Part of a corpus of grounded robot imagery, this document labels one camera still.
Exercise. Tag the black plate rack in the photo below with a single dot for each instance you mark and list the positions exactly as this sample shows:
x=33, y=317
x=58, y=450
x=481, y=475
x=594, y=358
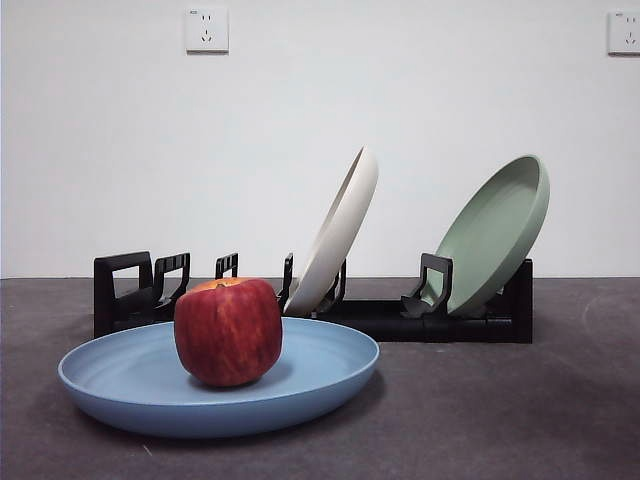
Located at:
x=450, y=331

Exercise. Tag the white wall socket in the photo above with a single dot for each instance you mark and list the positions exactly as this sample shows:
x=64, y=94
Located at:
x=625, y=32
x=207, y=30

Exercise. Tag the green plate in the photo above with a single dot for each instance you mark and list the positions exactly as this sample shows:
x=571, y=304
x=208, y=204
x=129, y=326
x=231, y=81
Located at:
x=485, y=240

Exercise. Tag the cream white plate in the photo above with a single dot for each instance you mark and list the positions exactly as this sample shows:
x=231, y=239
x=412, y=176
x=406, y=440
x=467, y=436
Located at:
x=340, y=230

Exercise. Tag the blue plate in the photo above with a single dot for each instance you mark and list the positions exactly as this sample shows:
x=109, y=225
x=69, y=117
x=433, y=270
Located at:
x=125, y=390

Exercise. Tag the red apple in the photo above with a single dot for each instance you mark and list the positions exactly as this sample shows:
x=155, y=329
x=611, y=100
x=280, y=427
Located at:
x=227, y=335

